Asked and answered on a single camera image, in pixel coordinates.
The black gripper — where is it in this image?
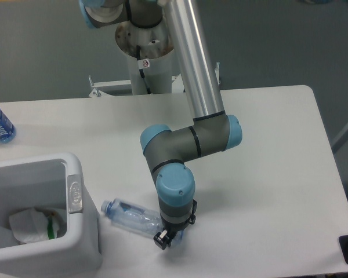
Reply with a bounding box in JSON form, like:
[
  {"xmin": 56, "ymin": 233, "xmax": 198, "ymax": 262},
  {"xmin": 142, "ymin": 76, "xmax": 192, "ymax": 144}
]
[{"xmin": 153, "ymin": 199, "xmax": 197, "ymax": 250}]

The clear plastic bottle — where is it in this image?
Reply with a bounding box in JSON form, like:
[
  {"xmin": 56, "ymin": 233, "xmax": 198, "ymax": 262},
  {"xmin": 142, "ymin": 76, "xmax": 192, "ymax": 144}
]
[{"xmin": 101, "ymin": 198, "xmax": 184, "ymax": 245}]

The white paper trash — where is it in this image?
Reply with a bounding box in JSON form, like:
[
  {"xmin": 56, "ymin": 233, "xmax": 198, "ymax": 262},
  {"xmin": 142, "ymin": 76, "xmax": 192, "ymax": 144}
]
[{"xmin": 9, "ymin": 207, "xmax": 67, "ymax": 244}]

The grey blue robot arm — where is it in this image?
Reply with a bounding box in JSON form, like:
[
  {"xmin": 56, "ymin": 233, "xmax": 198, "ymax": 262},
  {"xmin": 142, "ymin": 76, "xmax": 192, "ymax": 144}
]
[{"xmin": 79, "ymin": 1, "xmax": 242, "ymax": 249}]

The white plastic trash can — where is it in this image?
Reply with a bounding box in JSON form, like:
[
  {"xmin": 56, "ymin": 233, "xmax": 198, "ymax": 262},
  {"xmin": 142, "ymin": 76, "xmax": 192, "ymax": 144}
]
[{"xmin": 0, "ymin": 153, "xmax": 102, "ymax": 277}]

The black cable on pedestal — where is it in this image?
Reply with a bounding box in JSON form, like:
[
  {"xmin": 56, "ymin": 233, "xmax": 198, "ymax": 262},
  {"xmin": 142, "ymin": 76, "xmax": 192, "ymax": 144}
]
[{"xmin": 136, "ymin": 45, "xmax": 152, "ymax": 95}]

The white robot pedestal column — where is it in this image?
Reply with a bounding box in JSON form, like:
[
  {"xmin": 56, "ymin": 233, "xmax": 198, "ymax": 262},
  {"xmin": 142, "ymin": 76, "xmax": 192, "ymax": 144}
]
[{"xmin": 115, "ymin": 20, "xmax": 175, "ymax": 95}]

